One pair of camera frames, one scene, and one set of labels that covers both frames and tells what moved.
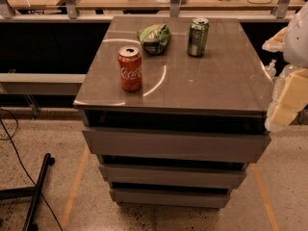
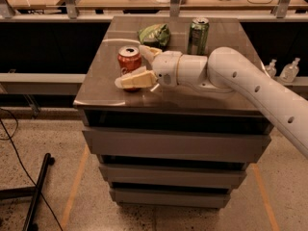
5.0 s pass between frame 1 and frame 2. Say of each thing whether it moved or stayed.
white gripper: moved
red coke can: stayed
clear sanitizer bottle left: stayed
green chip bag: stayed
